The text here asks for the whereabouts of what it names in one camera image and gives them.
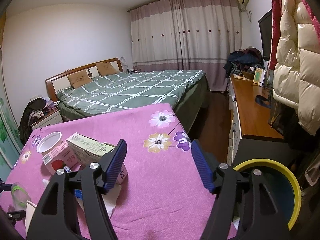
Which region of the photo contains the green beige cardboard box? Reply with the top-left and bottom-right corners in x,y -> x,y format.
66,133 -> 115,166

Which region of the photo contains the yellow rimmed trash bin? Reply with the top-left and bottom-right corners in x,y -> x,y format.
234,158 -> 302,229

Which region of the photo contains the white paper tissue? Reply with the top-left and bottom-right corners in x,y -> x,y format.
75,183 -> 123,218

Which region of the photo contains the pink floral table cloth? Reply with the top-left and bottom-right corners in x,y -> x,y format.
6,103 -> 215,239

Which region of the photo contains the pink strawberry milk carton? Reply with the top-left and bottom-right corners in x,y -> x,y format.
42,141 -> 79,175

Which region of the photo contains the white yogurt cup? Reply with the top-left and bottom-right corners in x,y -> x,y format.
36,132 -> 62,155

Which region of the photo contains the wooden long cabinet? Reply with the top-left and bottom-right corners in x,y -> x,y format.
227,76 -> 284,166

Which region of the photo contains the white nightstand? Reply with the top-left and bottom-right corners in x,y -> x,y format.
31,109 -> 63,130

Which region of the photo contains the wooden bed with headboard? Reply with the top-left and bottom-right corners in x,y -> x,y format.
46,58 -> 209,131

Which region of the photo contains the green plaid bed cover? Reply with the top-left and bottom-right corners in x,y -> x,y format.
57,70 -> 207,115

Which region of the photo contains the brown left pillow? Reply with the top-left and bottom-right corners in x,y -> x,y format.
67,70 -> 92,89

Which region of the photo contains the brown pillow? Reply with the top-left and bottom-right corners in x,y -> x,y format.
67,70 -> 92,89
96,62 -> 119,76

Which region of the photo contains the black clothes pile on nightstand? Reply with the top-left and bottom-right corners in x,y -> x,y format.
18,98 -> 48,145

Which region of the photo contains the brown right pillow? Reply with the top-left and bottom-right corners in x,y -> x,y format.
96,62 -> 119,76

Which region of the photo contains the clear plastic bottle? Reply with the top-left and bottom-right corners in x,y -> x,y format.
11,183 -> 31,211

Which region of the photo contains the sliding wardrobe door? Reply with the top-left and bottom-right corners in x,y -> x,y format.
0,13 -> 23,180

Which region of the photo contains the dark clothes pile on cabinet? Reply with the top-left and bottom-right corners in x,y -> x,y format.
223,48 -> 265,79

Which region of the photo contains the cream puffer jacket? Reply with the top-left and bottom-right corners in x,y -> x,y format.
273,0 -> 319,135

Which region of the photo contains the pink white curtain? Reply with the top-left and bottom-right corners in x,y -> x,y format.
130,0 -> 242,91

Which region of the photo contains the black television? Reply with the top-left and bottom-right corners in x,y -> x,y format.
258,10 -> 272,61

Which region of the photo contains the red hanging garment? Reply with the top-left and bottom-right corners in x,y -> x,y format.
269,0 -> 282,70

